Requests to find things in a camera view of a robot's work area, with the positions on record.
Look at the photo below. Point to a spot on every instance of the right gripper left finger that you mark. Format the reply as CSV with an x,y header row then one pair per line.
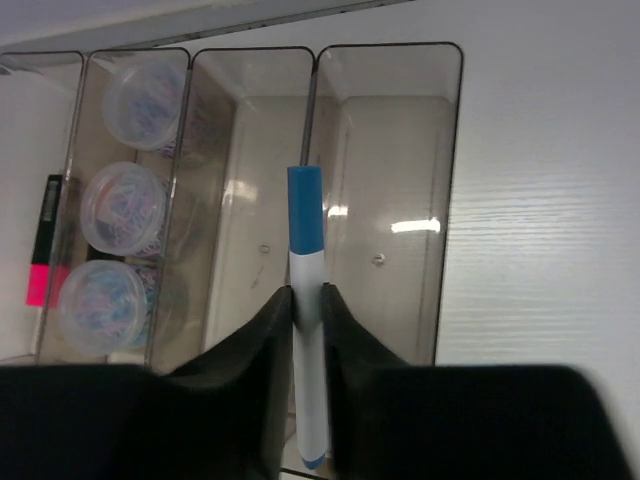
x,y
221,415

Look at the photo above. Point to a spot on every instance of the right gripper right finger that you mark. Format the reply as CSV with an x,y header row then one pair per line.
x,y
393,420

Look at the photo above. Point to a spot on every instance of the clear paperclip jar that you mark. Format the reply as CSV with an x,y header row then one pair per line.
x,y
142,104
123,211
103,307

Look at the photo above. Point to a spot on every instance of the pink black highlighter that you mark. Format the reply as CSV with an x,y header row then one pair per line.
x,y
41,260

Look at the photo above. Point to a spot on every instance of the blue cap whiteboard marker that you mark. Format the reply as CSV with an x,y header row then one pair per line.
x,y
307,277

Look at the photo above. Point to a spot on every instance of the clear four-compartment organizer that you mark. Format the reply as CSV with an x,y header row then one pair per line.
x,y
379,120

